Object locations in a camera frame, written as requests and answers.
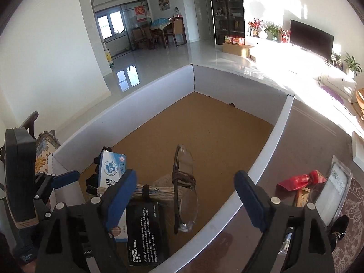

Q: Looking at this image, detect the blue white medicine box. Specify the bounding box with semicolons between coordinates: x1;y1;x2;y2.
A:
97;148;128;242

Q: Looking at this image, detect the black beaded fabric bundle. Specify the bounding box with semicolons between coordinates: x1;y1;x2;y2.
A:
328;215;349;251

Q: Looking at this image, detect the floral cushion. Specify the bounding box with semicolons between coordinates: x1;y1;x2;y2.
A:
35;129;61;174

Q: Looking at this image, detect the clear plastic wrapped book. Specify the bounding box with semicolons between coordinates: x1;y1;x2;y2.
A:
314;155;353;227

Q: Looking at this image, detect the black odor removing bar box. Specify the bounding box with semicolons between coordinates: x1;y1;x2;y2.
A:
126;200;169;267

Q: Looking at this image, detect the red foil packet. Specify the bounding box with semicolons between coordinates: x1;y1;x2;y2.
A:
277;170;327;192

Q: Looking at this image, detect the white flat box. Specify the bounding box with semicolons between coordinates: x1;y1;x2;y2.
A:
352;131;364;163

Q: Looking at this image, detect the white cardboard storage box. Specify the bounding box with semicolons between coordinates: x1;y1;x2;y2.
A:
48;65;294;272

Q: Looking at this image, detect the orange lounge chair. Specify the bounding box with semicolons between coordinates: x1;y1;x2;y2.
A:
355;88;364;117

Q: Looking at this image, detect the white TV cabinet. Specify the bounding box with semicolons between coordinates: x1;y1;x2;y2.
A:
299;50;356;102

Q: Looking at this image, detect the wooden dining table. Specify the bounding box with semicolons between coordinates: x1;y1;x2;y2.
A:
141;17;187;49

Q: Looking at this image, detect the green potted plant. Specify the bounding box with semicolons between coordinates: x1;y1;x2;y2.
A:
344;52;362;78

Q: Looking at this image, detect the brown cardboard box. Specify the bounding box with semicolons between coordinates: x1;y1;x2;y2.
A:
223;43;252;58

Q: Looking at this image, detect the black flat television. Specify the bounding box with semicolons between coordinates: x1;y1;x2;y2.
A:
290;20;334;60

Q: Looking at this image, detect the red flower arrangement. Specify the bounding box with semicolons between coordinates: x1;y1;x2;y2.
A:
247;18;263;37

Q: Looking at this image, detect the dark glass display cabinet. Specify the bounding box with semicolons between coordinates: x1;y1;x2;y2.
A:
211;0;245;45

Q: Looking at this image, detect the framed wall painting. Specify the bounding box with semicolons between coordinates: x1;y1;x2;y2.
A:
158;0;170;11

